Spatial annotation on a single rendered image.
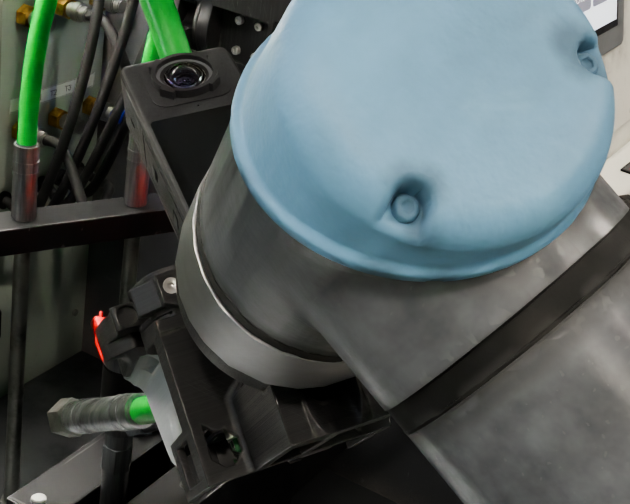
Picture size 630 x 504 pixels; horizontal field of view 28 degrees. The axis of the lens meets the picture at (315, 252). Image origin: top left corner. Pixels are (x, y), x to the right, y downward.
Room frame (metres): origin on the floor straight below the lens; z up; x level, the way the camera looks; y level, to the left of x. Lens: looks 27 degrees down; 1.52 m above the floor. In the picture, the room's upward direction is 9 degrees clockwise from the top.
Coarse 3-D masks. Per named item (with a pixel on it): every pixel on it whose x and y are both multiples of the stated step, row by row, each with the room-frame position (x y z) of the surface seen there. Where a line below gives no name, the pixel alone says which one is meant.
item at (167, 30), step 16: (144, 0) 0.52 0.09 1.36; (160, 0) 0.52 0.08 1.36; (160, 16) 0.52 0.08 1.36; (176, 16) 0.52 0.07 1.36; (160, 32) 0.51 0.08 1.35; (176, 32) 0.51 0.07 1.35; (160, 48) 0.51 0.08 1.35; (176, 48) 0.51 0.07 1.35; (144, 400) 0.50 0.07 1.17; (144, 416) 0.50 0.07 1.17
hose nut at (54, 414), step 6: (60, 402) 0.57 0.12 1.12; (66, 402) 0.56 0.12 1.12; (54, 408) 0.57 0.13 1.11; (60, 408) 0.56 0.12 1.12; (48, 414) 0.57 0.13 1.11; (54, 414) 0.56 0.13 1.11; (60, 414) 0.56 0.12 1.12; (54, 420) 0.56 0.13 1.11; (60, 420) 0.56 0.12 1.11; (54, 426) 0.56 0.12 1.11; (60, 426) 0.55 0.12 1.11; (54, 432) 0.56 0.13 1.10; (60, 432) 0.56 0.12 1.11; (66, 432) 0.55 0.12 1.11
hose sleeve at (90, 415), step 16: (80, 400) 0.56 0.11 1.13; (96, 400) 0.54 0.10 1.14; (112, 400) 0.52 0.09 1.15; (128, 400) 0.51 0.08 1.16; (64, 416) 0.55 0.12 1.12; (80, 416) 0.54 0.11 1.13; (96, 416) 0.53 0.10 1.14; (112, 416) 0.52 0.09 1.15; (128, 416) 0.51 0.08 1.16; (80, 432) 0.55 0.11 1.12; (96, 432) 0.54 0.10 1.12
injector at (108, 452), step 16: (112, 368) 0.66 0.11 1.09; (112, 384) 0.66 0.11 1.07; (128, 384) 0.66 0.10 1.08; (112, 432) 0.66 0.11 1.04; (128, 432) 0.66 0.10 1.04; (144, 432) 0.66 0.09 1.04; (112, 448) 0.66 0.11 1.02; (128, 448) 0.67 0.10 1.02; (112, 464) 0.66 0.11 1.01; (128, 464) 0.67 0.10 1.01; (112, 480) 0.66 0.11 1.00; (128, 480) 0.67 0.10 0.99; (112, 496) 0.66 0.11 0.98
